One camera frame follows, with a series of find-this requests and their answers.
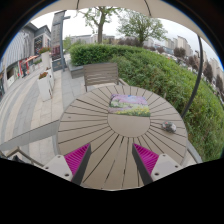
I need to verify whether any tree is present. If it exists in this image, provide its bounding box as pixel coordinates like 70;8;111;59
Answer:
117;10;167;45
77;6;122;44

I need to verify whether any round slatted wooden table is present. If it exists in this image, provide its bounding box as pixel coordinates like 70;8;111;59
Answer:
57;85;187;190

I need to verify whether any dark curved umbrella pole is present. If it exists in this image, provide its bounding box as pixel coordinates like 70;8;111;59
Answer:
180;35;204;119

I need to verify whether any brown slatted patio chair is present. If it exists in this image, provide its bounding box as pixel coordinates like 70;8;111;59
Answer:
83;63;126;87

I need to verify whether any dark patterned computer mouse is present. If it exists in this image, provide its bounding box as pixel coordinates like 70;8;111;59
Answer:
162;121;176;133

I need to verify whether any floral printed mouse pad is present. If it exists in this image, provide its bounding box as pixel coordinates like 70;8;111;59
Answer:
108;94;150;117

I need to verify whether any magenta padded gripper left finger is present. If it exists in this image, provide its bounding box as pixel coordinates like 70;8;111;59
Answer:
43;143;91;185

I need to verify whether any trimmed green hedge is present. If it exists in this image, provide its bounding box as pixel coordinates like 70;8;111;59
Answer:
69;44;224;161

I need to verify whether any far white flower planter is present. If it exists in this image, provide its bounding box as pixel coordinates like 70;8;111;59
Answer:
39;47;54;88

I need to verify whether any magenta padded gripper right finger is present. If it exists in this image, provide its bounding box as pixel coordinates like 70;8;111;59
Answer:
132;143;182;185

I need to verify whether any beige patio umbrella canopy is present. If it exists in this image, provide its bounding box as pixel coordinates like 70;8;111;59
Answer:
30;0;214;51

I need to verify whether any right tree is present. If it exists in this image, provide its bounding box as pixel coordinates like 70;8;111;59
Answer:
117;10;167;45

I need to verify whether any left tree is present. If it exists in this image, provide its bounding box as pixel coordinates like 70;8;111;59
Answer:
77;6;122;44

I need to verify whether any tall grey sign pillar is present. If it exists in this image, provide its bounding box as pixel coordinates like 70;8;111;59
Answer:
51;10;69;71

